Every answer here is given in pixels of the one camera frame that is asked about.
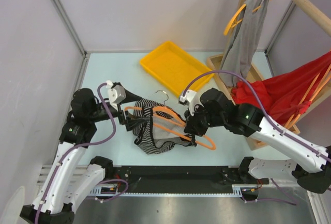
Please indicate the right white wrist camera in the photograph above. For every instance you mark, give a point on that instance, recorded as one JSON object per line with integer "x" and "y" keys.
{"x": 191, "y": 99}

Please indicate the orange hanger with grey top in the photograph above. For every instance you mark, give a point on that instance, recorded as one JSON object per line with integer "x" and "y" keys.
{"x": 238, "y": 14}

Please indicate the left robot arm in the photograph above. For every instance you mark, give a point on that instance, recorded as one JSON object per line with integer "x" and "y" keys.
{"x": 56, "y": 202}

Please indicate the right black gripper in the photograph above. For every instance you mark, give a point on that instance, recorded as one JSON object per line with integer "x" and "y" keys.
{"x": 192, "y": 125}

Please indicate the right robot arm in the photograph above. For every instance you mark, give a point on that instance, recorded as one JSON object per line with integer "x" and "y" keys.
{"x": 307, "y": 164}

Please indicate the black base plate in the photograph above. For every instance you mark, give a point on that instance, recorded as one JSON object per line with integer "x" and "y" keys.
{"x": 183, "y": 175}

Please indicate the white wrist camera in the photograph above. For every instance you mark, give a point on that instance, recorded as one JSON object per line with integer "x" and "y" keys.
{"x": 116, "y": 93}
{"x": 191, "y": 99}

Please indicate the wooden clothes rack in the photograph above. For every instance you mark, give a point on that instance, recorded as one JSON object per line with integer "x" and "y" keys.
{"x": 319, "y": 95}

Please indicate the grey tank top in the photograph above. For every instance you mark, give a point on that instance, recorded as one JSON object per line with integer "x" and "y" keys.
{"x": 245, "y": 38}

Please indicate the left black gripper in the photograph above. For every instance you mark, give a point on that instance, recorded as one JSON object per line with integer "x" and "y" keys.
{"x": 129, "y": 123}

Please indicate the white cable duct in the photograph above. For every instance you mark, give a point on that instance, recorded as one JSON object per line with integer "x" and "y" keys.
{"x": 198, "y": 191}

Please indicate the yellow plastic tray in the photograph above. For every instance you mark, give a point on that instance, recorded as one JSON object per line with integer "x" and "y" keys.
{"x": 173, "y": 67}

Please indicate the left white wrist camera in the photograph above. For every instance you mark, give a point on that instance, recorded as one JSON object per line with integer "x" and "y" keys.
{"x": 116, "y": 93}

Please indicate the red tank top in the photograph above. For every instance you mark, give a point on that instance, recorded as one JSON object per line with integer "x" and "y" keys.
{"x": 282, "y": 96}

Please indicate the striped tank top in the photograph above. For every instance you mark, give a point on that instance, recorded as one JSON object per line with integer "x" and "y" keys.
{"x": 152, "y": 141}

